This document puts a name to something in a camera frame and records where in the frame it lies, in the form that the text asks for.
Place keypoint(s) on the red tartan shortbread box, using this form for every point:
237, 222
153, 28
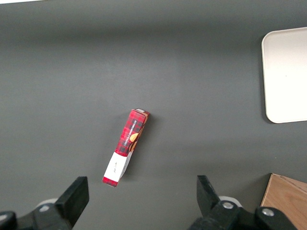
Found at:
130, 130

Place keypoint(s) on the wooden drawer cabinet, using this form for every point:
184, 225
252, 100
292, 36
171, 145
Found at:
287, 198

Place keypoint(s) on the beige rectangular tray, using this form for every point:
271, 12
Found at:
286, 76

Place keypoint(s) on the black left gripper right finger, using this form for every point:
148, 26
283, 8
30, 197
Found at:
208, 198

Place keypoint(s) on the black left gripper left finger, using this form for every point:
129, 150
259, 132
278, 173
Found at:
72, 201

